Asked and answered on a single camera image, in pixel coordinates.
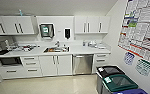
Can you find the chrome faucet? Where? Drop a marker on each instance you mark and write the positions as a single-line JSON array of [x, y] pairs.
[[57, 44]]

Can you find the blue recycling bin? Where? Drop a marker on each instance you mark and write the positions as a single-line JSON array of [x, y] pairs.
[[119, 83]]

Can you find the stainless steel sink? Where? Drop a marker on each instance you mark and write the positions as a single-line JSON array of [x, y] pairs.
[[56, 50]]

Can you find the narrow white drawer unit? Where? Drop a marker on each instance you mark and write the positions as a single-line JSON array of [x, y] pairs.
[[101, 61]]

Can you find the small recycling wall sign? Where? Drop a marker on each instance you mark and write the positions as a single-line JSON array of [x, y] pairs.
[[129, 58], [143, 67]]

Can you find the grey bin black lid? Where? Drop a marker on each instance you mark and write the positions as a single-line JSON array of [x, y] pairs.
[[109, 71]]

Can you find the steel paper towel dispenser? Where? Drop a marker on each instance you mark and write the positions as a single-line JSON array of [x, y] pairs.
[[46, 30]]

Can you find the stainless steel dishwasher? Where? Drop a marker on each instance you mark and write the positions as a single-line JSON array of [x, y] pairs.
[[82, 64]]

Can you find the white three-drawer unit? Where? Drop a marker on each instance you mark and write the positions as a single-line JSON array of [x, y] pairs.
[[31, 66]]

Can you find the white two-door sink cabinet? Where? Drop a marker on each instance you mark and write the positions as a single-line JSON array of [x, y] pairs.
[[56, 65]]

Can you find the blue dish soap bottle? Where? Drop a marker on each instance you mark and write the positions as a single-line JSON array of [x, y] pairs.
[[83, 43]]

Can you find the black soap dispenser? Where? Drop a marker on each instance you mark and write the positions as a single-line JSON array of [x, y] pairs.
[[67, 33]]

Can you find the blue spray bottle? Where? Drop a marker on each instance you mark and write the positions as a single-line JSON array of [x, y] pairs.
[[20, 13]]

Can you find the wide white drawer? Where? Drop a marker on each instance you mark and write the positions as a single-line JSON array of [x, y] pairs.
[[11, 71]]

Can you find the built-in black microwave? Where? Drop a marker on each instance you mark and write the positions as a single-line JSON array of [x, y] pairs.
[[10, 61]]

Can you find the stack of plates and cutlery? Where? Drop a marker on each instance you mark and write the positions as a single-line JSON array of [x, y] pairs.
[[95, 43]]

